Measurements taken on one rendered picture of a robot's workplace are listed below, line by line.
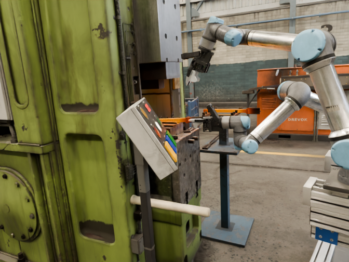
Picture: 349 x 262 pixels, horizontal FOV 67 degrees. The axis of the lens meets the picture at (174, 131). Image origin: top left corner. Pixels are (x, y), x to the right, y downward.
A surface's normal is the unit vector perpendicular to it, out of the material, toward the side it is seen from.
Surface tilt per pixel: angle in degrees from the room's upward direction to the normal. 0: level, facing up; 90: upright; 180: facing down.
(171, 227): 90
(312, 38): 84
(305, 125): 90
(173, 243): 90
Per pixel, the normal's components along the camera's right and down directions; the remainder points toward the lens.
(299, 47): -0.75, 0.07
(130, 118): 0.00, 0.22
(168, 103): -0.41, 0.22
